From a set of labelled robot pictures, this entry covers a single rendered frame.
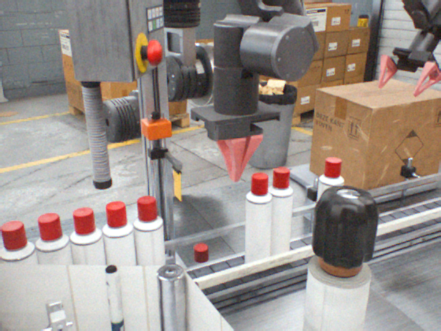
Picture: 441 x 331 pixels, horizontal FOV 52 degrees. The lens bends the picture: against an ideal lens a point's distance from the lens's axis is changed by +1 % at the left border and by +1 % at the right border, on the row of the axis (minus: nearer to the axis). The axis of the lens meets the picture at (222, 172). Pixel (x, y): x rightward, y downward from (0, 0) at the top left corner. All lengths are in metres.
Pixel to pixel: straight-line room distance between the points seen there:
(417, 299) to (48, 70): 5.78
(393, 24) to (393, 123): 4.43
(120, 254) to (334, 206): 0.38
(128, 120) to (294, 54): 1.40
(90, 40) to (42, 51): 5.61
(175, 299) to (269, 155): 3.00
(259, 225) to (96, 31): 0.45
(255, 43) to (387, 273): 0.71
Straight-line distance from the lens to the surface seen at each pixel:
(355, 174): 1.32
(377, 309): 0.90
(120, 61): 0.70
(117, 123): 1.83
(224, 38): 0.54
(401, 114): 1.31
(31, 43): 6.28
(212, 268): 0.95
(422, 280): 1.09
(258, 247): 0.91
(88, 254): 0.78
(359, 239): 0.59
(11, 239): 0.76
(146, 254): 0.81
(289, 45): 0.49
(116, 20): 0.70
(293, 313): 0.86
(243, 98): 0.55
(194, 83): 1.42
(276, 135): 3.54
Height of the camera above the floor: 1.44
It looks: 24 degrees down
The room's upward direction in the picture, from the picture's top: straight up
